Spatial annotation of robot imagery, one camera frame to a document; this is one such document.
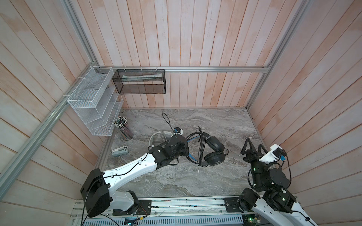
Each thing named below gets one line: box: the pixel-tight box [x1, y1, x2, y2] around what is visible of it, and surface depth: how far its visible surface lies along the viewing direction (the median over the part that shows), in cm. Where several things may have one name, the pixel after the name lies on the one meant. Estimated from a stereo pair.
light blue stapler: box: [111, 145, 129, 156], surface depth 95 cm
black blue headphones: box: [185, 131, 229, 168], surface depth 70 cm
